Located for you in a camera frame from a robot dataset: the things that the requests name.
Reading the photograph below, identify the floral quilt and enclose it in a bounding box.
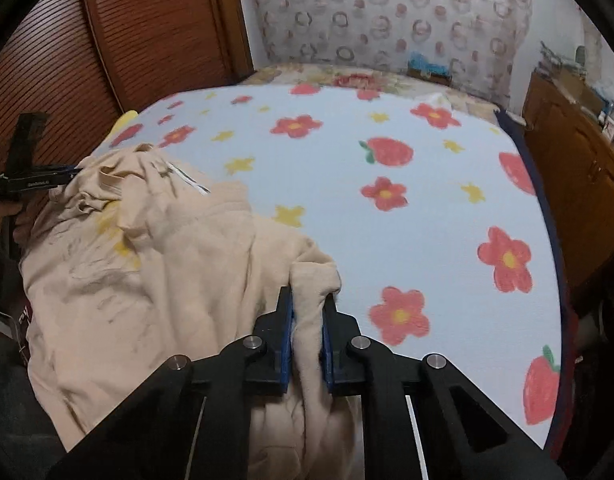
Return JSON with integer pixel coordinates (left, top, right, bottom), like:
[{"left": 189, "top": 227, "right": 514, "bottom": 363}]
[{"left": 242, "top": 62, "right": 502, "bottom": 116}]

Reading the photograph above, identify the blue plastic bag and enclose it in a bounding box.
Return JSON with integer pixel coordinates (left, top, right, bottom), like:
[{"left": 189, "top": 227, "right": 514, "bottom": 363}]
[{"left": 407, "top": 52, "right": 450, "bottom": 73}]

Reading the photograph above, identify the small cardboard box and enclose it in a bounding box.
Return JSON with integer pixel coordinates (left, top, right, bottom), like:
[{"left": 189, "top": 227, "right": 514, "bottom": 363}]
[{"left": 407, "top": 66, "right": 453, "bottom": 87}]

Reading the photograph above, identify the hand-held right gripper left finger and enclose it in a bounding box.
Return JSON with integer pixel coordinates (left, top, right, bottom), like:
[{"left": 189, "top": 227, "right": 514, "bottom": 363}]
[{"left": 47, "top": 286, "right": 295, "bottom": 480}]

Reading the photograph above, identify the white flower print blanket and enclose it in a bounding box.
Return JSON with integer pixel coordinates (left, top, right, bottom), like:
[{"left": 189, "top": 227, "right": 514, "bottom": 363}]
[{"left": 94, "top": 82, "right": 562, "bottom": 456}]

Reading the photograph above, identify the person's dark clothing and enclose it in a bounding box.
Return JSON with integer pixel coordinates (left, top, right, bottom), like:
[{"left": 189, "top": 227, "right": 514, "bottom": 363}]
[{"left": 0, "top": 310, "right": 68, "bottom": 480}]

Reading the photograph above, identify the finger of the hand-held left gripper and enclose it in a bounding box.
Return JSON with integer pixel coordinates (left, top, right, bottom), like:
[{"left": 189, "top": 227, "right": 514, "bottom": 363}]
[{"left": 46, "top": 165, "right": 84, "bottom": 185}]

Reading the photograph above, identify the long wooden cabinet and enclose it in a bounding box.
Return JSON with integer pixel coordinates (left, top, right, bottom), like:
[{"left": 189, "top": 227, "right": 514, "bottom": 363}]
[{"left": 522, "top": 70, "right": 614, "bottom": 291}]

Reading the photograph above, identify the beige printed T-shirt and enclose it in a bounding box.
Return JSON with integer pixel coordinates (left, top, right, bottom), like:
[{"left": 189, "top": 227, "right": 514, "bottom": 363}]
[{"left": 20, "top": 142, "right": 363, "bottom": 480}]

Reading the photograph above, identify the brown slatted wooden wardrobe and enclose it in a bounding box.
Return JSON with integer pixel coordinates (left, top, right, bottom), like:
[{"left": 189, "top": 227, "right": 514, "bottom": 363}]
[{"left": 0, "top": 0, "right": 255, "bottom": 196}]

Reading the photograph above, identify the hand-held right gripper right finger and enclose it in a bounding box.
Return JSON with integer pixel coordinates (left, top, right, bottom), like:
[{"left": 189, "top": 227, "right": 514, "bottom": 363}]
[{"left": 319, "top": 295, "right": 568, "bottom": 480}]

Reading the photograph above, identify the open cardboard box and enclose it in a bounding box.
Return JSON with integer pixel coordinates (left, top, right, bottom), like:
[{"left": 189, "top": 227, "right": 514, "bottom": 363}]
[{"left": 557, "top": 67, "right": 605, "bottom": 111}]

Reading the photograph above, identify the ring patterned curtain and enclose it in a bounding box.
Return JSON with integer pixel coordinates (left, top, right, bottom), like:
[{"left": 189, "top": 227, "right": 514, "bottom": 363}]
[{"left": 247, "top": 0, "right": 532, "bottom": 106}]

